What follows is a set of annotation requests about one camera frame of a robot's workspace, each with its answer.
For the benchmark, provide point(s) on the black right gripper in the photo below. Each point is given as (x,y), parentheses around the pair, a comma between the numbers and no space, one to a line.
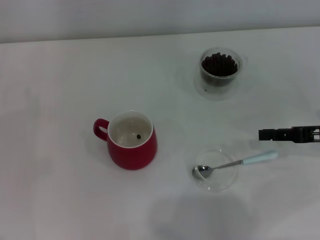
(308,135)

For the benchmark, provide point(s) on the red ceramic mug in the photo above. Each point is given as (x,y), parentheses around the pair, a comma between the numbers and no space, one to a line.
(135,157)

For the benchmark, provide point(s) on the pile of coffee beans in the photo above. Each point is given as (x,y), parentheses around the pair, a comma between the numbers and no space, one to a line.
(220,65)

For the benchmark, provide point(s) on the clear glass saucer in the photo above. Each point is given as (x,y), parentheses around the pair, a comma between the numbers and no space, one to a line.
(215,96)

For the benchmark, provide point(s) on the small clear glass dish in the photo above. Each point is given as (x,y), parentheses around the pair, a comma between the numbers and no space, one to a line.
(220,185)

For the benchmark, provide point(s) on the double-wall glass cup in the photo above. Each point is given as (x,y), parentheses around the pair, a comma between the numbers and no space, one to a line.
(203,75)

